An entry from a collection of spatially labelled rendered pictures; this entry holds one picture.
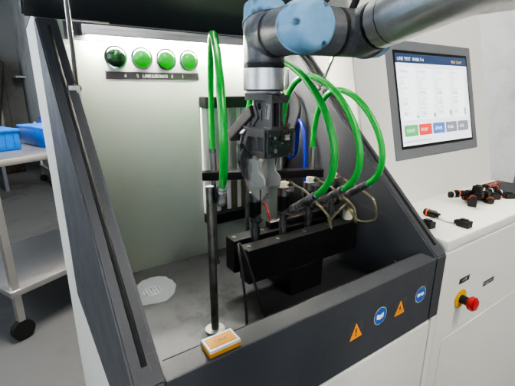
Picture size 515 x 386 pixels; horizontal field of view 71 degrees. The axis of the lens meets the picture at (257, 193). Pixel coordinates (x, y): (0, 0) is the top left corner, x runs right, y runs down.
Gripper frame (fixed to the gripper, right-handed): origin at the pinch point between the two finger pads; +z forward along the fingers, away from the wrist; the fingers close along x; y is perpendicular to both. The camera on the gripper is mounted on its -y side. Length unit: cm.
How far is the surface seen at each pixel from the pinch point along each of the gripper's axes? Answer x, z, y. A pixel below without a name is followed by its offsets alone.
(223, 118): -13.0, -16.4, 10.0
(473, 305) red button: 46, 30, 25
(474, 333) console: 60, 46, 22
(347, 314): 5.1, 18.5, 21.7
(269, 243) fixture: 3.4, 12.3, -0.3
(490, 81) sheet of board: 211, -25, -54
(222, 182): -12.3, -5.7, 7.8
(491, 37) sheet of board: 214, -51, -59
